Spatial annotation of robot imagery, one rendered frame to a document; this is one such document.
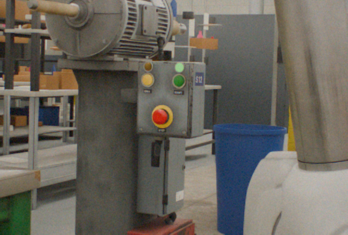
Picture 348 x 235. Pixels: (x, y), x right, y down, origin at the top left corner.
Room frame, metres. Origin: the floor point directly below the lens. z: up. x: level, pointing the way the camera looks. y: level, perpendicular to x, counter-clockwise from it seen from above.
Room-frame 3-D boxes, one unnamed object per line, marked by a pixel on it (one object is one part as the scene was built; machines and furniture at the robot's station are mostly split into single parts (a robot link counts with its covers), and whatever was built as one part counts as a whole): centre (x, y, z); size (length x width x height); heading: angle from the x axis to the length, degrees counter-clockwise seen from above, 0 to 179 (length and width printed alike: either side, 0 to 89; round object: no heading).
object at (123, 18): (2.06, 0.19, 1.25); 0.41 x 0.27 x 0.26; 157
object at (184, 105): (1.89, 0.00, 0.99); 0.24 x 0.21 x 0.26; 157
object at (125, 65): (2.12, 0.17, 1.11); 0.36 x 0.24 x 0.04; 157
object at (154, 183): (2.06, 0.03, 0.93); 0.15 x 0.10 x 0.55; 157
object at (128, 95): (1.91, 0.06, 1.02); 0.19 x 0.04 x 0.04; 67
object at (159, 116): (1.76, 0.03, 0.98); 0.04 x 0.04 x 0.04; 67
